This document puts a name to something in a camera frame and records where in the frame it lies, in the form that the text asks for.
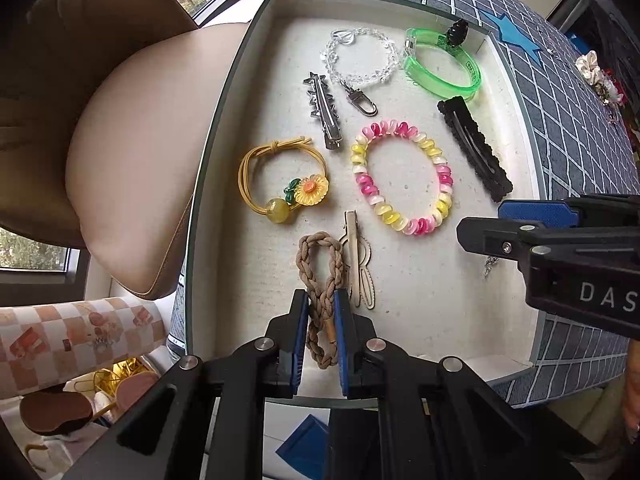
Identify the yellow sunflower hair tie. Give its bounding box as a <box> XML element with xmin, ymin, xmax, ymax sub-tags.
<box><xmin>237</xmin><ymin>135</ymin><xmax>331</xmax><ymax>225</ymax></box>

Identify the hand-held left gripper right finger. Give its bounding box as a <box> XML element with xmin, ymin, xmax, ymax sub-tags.
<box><xmin>334</xmin><ymin>287</ymin><xmax>596</xmax><ymax>480</ymax></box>

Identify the long black hair clip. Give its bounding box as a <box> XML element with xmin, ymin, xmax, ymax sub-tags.
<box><xmin>436</xmin><ymin>96</ymin><xmax>514</xmax><ymax>203</ymax></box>

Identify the white satin scrunchie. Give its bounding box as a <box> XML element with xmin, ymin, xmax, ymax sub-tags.
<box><xmin>574</xmin><ymin>50</ymin><xmax>613</xmax><ymax>83</ymax></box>

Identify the silver star hair clip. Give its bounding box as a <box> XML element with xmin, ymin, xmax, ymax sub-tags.
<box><xmin>301</xmin><ymin>71</ymin><xmax>345</xmax><ymax>151</ymax></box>

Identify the pink yellow bead bracelet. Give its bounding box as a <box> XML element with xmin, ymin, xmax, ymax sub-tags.
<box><xmin>350</xmin><ymin>119</ymin><xmax>455</xmax><ymax>237</ymax></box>

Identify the gold rabbit hair clip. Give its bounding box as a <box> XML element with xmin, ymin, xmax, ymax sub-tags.
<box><xmin>337</xmin><ymin>210</ymin><xmax>378</xmax><ymax>308</ymax></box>

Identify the brown braided hair tie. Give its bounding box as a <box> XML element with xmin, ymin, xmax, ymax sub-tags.
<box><xmin>297</xmin><ymin>231</ymin><xmax>348</xmax><ymax>368</ymax></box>

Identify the blue square panel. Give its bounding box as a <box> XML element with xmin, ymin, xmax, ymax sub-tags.
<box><xmin>275</xmin><ymin>415</ymin><xmax>328</xmax><ymax>468</ymax></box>

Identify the grey grid tablecloth with stars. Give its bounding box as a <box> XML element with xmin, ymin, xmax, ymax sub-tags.
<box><xmin>167</xmin><ymin>0</ymin><xmax>633</xmax><ymax>406</ymax></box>

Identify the gold ribbon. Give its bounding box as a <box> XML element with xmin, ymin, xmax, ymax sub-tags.
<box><xmin>92</xmin><ymin>357</ymin><xmax>146</xmax><ymax>396</ymax></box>

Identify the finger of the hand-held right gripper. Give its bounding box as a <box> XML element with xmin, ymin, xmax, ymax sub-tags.
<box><xmin>456</xmin><ymin>216</ymin><xmax>533</xmax><ymax>263</ymax></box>
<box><xmin>499</xmin><ymin>197</ymin><xmax>583</xmax><ymax>226</ymax></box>

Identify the pile of assorted jewelry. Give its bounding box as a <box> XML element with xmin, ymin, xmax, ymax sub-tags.
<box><xmin>592</xmin><ymin>72</ymin><xmax>631</xmax><ymax>116</ymax></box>

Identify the beige padded chair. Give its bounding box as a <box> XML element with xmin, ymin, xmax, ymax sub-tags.
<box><xmin>0</xmin><ymin>0</ymin><xmax>251</xmax><ymax>301</ymax></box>

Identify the black claw hair clip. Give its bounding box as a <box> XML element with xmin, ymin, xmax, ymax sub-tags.
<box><xmin>439</xmin><ymin>19</ymin><xmax>468</xmax><ymax>48</ymax></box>

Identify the green translucent bangle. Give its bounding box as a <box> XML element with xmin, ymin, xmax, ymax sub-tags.
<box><xmin>402</xmin><ymin>26</ymin><xmax>482</xmax><ymax>102</ymax></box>

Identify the clear bead bracelet with clasp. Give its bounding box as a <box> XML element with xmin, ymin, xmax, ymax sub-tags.
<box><xmin>320</xmin><ymin>27</ymin><xmax>393</xmax><ymax>117</ymax></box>

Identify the white shallow tray box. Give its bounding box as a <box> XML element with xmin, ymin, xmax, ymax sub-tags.
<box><xmin>185</xmin><ymin>0</ymin><xmax>546</xmax><ymax>401</ymax></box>

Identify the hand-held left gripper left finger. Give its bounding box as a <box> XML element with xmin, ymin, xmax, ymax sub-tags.
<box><xmin>65</xmin><ymin>289</ymin><xmax>310</xmax><ymax>480</ymax></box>

